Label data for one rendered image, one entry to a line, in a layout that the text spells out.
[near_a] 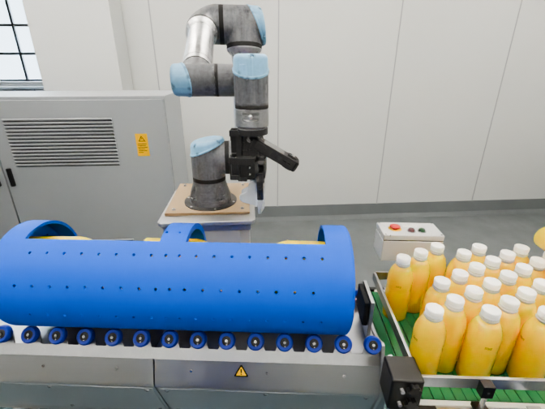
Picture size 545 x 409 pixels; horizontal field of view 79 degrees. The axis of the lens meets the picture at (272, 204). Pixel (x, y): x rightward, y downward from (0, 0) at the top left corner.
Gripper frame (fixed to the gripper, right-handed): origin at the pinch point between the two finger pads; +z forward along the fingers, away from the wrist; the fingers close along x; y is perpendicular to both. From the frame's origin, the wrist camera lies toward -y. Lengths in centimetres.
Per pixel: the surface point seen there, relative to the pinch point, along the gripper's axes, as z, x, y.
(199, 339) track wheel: 32.3, 11.2, 15.9
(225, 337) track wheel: 31.6, 10.8, 9.1
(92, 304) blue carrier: 18.9, 14.9, 39.3
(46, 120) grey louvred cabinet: -2, -126, 142
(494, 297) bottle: 22, 5, -59
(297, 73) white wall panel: -26, -272, -15
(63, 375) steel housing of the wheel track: 43, 14, 53
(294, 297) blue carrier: 15.8, 14.2, -8.2
